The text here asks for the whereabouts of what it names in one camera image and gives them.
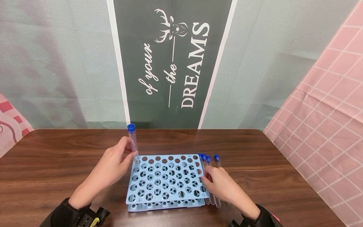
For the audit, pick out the clear test tube blue cap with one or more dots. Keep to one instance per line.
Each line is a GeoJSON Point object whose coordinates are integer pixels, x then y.
{"type": "Point", "coordinates": [217, 157]}
{"type": "Point", "coordinates": [208, 159]}
{"type": "Point", "coordinates": [204, 157]}
{"type": "Point", "coordinates": [200, 155]}
{"type": "Point", "coordinates": [132, 138]}

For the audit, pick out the person's left hand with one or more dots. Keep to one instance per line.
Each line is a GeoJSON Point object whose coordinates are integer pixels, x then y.
{"type": "Point", "coordinates": [107, 171]}

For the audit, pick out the person's right thumb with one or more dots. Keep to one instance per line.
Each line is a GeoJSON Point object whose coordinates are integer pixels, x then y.
{"type": "Point", "coordinates": [207, 183]}

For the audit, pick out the person's right index finger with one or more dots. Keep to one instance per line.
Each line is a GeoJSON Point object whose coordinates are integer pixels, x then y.
{"type": "Point", "coordinates": [211, 171]}

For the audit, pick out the black wrist band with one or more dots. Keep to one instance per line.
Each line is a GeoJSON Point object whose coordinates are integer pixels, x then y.
{"type": "Point", "coordinates": [249, 222]}
{"type": "Point", "coordinates": [85, 217]}

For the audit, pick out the person's left index finger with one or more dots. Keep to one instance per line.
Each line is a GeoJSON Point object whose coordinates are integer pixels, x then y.
{"type": "Point", "coordinates": [126, 142]}

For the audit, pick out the light blue test tube rack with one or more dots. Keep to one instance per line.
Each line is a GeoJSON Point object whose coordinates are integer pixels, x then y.
{"type": "Point", "coordinates": [166, 181]}

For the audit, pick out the person's left thumb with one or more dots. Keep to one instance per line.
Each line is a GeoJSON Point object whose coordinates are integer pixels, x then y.
{"type": "Point", "coordinates": [131, 160]}

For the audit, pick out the person's right hand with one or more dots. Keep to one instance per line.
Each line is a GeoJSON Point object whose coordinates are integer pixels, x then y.
{"type": "Point", "coordinates": [227, 189]}

